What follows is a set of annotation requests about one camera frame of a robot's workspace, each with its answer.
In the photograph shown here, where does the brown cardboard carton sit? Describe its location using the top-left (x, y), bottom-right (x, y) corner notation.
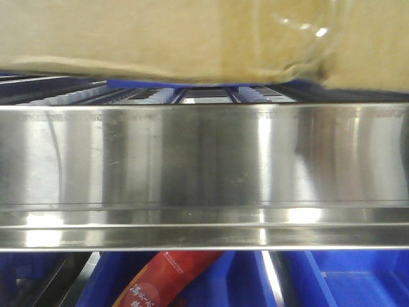
top-left (1, 1), bottom-right (408, 91)

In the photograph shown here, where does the shelf roller track bed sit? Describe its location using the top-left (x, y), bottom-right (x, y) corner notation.
top-left (1, 72), bottom-right (408, 106)

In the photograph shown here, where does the red snack package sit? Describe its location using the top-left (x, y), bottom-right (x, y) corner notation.
top-left (113, 251), bottom-right (223, 306)

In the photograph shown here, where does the blue plastic bin lower right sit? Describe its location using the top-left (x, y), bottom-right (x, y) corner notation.
top-left (284, 250), bottom-right (408, 306)

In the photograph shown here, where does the blue plastic bin lower left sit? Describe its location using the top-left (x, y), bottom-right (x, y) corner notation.
top-left (1, 252), bottom-right (67, 306)

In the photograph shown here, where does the stainless steel shelf rail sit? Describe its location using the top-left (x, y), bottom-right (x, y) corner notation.
top-left (1, 102), bottom-right (408, 251)

